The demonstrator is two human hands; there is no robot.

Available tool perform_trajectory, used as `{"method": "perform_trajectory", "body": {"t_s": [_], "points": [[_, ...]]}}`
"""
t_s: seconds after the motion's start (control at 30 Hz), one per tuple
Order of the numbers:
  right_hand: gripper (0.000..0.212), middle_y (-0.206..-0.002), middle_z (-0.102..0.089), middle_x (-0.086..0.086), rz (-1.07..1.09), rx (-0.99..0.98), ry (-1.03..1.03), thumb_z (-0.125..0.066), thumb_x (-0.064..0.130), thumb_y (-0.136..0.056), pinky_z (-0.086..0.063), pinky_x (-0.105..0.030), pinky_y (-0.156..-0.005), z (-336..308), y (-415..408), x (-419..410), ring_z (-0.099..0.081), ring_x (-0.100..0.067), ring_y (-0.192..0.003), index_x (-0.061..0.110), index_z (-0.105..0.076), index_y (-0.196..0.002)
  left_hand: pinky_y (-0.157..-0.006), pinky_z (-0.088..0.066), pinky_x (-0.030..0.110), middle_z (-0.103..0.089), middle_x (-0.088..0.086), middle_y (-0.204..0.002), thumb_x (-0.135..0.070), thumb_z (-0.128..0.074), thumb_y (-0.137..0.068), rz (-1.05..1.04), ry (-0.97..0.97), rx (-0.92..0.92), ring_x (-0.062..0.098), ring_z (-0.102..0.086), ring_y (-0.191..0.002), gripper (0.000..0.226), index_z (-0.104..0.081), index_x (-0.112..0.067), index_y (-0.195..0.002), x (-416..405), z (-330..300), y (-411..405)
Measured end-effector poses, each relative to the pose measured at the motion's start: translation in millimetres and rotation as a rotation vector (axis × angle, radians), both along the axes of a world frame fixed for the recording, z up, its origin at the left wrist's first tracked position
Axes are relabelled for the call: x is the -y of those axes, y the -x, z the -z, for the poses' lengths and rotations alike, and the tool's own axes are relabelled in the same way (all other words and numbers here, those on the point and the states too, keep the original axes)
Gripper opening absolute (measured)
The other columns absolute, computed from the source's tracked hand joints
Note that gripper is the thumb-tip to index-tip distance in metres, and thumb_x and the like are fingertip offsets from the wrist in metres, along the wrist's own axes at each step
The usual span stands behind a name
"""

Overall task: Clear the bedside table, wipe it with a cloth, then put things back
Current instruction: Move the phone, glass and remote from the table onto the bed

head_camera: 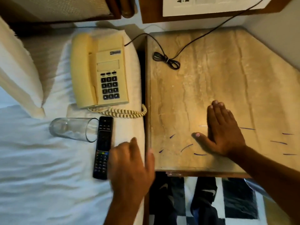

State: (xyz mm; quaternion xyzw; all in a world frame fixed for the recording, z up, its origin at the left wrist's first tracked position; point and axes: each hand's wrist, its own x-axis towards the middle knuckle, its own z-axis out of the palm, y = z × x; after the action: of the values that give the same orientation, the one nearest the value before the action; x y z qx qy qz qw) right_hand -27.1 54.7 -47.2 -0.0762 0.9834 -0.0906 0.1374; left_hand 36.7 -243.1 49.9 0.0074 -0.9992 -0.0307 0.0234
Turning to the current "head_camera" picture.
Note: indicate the cream telephone handset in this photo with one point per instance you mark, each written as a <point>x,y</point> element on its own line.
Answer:
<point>82,70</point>

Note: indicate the white bedsheet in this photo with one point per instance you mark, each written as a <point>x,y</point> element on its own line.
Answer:
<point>46,180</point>

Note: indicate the clear drinking glass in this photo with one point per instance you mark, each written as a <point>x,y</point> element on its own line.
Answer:
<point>70,128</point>

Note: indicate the white cushion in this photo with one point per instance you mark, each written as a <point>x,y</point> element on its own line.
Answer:
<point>134,79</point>

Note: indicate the cream desk telephone base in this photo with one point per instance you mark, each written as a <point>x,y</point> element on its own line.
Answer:
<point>111,67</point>

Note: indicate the black shoe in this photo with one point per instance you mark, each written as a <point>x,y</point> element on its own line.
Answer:
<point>164,199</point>
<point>205,201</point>

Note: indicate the person's right little finger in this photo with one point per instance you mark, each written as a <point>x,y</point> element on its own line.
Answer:
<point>232,123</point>

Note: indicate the person's right thumb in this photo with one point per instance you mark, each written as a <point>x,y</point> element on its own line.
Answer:
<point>201,139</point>

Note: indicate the black remote control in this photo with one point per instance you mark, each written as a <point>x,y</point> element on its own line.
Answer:
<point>104,142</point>

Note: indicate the white wall socket panel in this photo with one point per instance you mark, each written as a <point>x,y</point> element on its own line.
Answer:
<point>211,8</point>

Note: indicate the person's right middle finger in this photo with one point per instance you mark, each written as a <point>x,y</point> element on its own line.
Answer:
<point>216,114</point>

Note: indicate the person's left hand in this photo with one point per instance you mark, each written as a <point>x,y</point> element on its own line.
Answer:
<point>127,168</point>

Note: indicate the wooden woven headboard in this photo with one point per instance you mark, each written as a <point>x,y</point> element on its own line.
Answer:
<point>58,8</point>

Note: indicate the white pillow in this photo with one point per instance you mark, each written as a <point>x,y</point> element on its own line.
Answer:
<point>18,74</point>

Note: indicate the person's left thumb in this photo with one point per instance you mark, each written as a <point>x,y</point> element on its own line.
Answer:
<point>150,161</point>

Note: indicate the person's right hand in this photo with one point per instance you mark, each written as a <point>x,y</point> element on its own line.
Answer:
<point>223,135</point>

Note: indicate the marble top bedside table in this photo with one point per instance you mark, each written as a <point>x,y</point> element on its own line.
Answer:
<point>211,79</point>

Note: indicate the person's right forearm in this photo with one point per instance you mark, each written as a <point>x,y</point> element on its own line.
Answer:
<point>271,178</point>

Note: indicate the person's left forearm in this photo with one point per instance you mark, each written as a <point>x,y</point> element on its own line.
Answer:
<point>121,212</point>

